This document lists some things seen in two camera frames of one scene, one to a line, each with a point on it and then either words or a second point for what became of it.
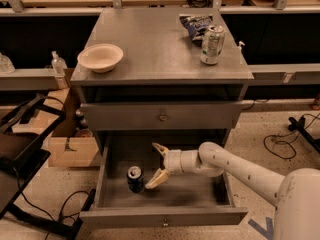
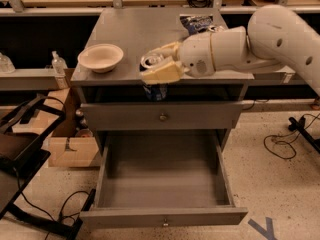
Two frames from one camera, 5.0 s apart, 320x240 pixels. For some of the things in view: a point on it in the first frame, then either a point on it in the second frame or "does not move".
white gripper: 172,162 → 195,55
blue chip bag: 196,25 does not move
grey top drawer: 160,115 does not move
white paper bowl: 102,58 does not move
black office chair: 24,123 does not move
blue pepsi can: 135,178 → 154,91
